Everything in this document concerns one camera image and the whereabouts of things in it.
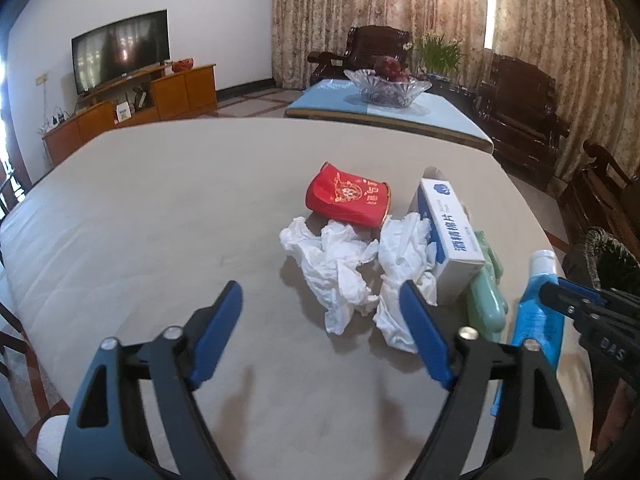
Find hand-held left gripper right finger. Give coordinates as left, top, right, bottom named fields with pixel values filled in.
left=398, top=280, right=583, bottom=480

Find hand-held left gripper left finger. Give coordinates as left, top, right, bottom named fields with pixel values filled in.
left=59, top=280, right=244, bottom=480

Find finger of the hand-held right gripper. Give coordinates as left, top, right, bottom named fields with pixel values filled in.
left=539, top=282, right=601, bottom=333
left=557, top=276, right=640, bottom=312

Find blue plastic bottle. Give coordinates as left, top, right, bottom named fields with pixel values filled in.
left=490, top=249, right=568, bottom=416

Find trash bin with black bag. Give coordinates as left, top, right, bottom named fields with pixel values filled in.
left=575, top=227, right=640, bottom=293

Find white tissue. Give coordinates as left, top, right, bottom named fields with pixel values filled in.
left=279, top=216, right=382, bottom=336
left=372, top=212, right=438, bottom=353

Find pale green bottle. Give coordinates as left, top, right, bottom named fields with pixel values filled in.
left=465, top=230, right=508, bottom=333

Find dark wooden sofa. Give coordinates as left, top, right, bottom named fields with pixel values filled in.
left=557, top=140, right=640, bottom=261

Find white and blue box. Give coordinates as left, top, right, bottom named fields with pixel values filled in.
left=407, top=166, right=487, bottom=306

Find red printed packet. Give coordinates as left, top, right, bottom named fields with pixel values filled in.
left=305, top=161, right=392, bottom=228

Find dark wooden armchair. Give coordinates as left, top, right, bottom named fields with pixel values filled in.
left=475, top=52, right=571, bottom=191
left=307, top=25, right=413, bottom=86

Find black dining chair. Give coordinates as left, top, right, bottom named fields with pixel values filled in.
left=0, top=160, right=36, bottom=381

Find coffee table with blue cloth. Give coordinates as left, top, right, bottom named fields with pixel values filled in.
left=285, top=78, right=493, bottom=153

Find dark wooden side table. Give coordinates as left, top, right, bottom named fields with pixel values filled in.
left=430, top=77, right=481, bottom=106

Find glass fruit bowl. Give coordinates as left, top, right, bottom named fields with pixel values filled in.
left=343, top=68, right=433, bottom=109

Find orange wooden television cabinet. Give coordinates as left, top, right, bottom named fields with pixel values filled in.
left=41, top=62, right=218, bottom=166

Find potted green plant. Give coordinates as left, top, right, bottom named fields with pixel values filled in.
left=402, top=30, right=466, bottom=78

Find black flat television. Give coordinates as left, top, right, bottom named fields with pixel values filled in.
left=71, top=9, right=171, bottom=97

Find floral patterned curtains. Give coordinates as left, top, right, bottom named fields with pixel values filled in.
left=265, top=0, right=640, bottom=181

